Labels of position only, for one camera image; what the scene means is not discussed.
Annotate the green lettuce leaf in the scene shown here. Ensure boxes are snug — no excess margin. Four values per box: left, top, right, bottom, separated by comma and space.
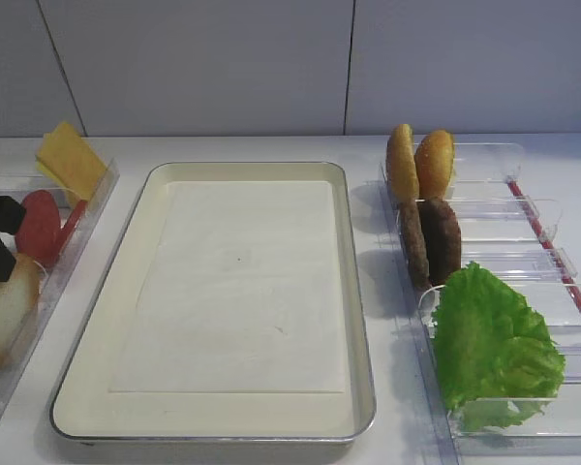
432, 263, 566, 432

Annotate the clear acrylic right rack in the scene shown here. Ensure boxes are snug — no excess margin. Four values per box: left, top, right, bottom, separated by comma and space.
380, 142, 581, 464

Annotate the right dark meat patty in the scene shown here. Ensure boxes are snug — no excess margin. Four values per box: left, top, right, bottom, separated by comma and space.
419, 198, 462, 286

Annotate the clear acrylic left rack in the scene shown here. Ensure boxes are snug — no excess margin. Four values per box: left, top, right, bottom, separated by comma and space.
0, 160, 119, 419

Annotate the red tomato slice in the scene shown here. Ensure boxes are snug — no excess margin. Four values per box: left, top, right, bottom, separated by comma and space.
54, 200, 87, 261
15, 190, 61, 267

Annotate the left brown meat patty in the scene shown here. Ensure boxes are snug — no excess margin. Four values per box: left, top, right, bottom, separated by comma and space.
399, 201, 431, 291

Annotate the rear yellow cheese slice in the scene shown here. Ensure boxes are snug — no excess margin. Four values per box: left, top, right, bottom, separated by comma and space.
35, 160, 81, 209

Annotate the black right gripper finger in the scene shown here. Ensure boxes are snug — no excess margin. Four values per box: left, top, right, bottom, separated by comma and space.
0, 196, 26, 235

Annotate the bun half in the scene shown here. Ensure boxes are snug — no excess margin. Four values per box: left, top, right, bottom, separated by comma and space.
414, 130, 454, 199
385, 123, 419, 202

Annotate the white paper tray liner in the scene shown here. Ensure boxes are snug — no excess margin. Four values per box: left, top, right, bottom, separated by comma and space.
111, 181, 345, 392

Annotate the clear acrylic rack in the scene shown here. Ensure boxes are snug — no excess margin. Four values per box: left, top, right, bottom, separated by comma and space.
380, 142, 581, 464
0, 160, 119, 419

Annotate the front orange cheese slice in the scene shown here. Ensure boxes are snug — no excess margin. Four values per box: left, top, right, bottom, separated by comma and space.
36, 121, 107, 201

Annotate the left red tomato slice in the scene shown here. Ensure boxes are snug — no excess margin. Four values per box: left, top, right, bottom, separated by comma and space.
15, 190, 61, 267

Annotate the right top bun half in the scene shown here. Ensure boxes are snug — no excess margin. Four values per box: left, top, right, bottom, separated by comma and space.
414, 130, 454, 199

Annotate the left top bun half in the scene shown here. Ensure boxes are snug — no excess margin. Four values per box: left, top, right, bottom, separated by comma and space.
385, 123, 419, 202

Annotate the right red tomato slice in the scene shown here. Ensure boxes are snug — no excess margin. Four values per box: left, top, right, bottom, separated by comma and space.
54, 200, 87, 261

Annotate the bun slice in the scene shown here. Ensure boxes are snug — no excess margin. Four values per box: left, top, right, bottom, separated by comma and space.
0, 253, 40, 368

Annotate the cream rectangular metal tray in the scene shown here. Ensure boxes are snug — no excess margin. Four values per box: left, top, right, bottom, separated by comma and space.
51, 162, 376, 443

